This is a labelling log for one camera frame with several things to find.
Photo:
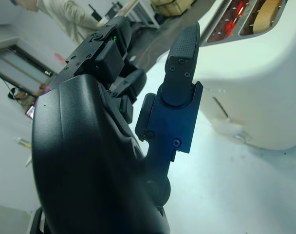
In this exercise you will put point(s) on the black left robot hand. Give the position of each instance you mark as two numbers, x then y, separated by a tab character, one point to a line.
89	151

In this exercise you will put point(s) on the framed glass wall panel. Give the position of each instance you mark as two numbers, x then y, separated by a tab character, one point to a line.
19	65

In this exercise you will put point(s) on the white metal-frame desk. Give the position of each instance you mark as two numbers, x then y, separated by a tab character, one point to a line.
155	20

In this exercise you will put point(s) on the slice of toasted bread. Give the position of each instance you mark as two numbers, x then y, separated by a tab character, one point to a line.
264	17

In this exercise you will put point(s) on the white two-slot toaster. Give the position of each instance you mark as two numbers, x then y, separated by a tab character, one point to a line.
260	73

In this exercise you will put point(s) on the person in dark trousers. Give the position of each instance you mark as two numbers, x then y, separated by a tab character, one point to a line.
65	14

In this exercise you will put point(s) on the wooden crate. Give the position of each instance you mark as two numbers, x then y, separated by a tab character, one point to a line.
172	7

